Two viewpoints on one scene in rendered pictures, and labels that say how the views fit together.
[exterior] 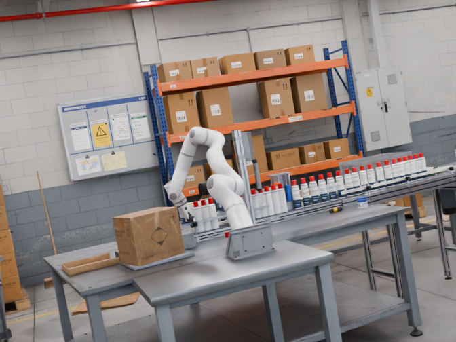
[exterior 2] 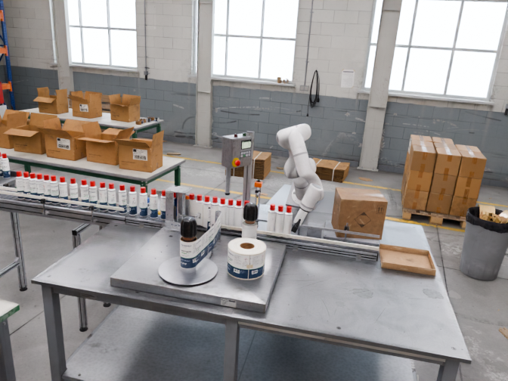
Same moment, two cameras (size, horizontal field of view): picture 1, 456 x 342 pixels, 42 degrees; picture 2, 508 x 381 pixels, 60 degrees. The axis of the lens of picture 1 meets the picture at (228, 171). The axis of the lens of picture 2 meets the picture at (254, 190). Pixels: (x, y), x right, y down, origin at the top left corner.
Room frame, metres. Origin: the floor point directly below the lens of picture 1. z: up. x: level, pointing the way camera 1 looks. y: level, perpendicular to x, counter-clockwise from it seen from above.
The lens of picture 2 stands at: (6.12, 1.51, 2.05)
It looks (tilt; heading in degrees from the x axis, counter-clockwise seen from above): 19 degrees down; 215
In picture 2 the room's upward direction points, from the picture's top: 4 degrees clockwise
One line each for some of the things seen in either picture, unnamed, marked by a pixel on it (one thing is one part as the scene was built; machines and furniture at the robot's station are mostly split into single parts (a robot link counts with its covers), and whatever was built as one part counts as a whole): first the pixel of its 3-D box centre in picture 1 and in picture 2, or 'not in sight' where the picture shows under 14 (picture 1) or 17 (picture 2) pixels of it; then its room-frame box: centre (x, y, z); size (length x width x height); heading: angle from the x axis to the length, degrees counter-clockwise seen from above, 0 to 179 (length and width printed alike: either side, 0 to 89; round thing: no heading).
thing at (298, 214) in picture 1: (237, 227); (246, 234); (4.00, 0.01, 0.85); 1.65 x 0.11 x 0.05; 114
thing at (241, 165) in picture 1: (244, 180); (247, 181); (3.89, -0.09, 1.16); 0.04 x 0.04 x 0.67; 24
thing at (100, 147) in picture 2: not in sight; (109, 143); (3.38, -2.23, 0.96); 0.53 x 0.45 x 0.37; 19
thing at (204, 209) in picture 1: (205, 215); (279, 221); (3.92, 0.20, 0.98); 0.05 x 0.05 x 0.20
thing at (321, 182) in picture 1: (322, 188); (143, 202); (4.29, -0.65, 0.98); 0.05 x 0.05 x 0.20
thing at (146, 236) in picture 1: (148, 235); (357, 212); (3.43, 0.51, 0.99); 0.30 x 0.24 x 0.27; 125
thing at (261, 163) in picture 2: not in sight; (249, 163); (0.56, -2.49, 0.16); 0.65 x 0.54 x 0.32; 112
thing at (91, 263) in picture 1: (89, 263); (406, 258); (3.61, 0.92, 0.85); 0.30 x 0.26 x 0.04; 114
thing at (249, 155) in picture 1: (243, 146); (236, 150); (3.97, -0.13, 1.38); 0.17 x 0.10 x 0.19; 169
